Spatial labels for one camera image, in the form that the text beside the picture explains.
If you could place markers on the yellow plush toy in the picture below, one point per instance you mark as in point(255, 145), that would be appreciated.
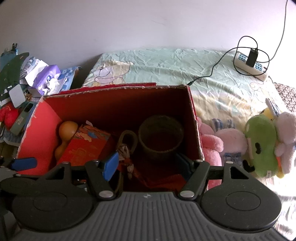
point(268, 112)

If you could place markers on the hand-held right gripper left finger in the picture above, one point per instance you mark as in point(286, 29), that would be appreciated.
point(112, 165)

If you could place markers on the grey square tile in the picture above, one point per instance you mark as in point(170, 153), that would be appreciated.
point(16, 95)

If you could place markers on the brown patterned blanket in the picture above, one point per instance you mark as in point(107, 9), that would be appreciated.
point(286, 92)

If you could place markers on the white power strip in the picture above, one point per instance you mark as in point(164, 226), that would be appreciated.
point(241, 58)

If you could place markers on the blue-grey case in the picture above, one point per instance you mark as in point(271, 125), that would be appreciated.
point(22, 120)

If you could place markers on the black charger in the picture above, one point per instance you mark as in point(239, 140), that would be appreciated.
point(251, 58)

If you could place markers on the large red cardboard box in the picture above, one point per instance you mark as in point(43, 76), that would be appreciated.
point(115, 104)

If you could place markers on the red plush toy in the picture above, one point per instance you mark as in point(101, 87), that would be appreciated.
point(8, 114)

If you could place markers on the pale green printed bedsheet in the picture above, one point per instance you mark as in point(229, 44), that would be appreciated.
point(173, 67)

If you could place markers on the green plush toy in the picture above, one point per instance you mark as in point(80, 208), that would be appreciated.
point(261, 143)

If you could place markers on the pale pink bow plush toy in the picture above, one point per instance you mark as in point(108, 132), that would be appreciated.
point(233, 139)

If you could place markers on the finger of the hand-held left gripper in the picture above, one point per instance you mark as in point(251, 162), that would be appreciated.
point(24, 163)

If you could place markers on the blue printed packet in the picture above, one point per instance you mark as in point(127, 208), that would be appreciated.
point(68, 77)

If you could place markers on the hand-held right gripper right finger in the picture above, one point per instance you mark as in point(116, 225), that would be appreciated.
point(183, 165)

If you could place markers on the white plush toy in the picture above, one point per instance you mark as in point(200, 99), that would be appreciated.
point(286, 129)

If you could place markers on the purple tissue packet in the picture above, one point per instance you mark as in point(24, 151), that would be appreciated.
point(46, 74)

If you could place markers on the printed tape roll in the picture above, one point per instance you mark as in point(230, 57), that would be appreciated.
point(148, 148)

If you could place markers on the orange gourd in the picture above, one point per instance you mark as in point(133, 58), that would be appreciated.
point(67, 129)

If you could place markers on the small red printed box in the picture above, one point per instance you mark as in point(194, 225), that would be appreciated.
point(87, 148)

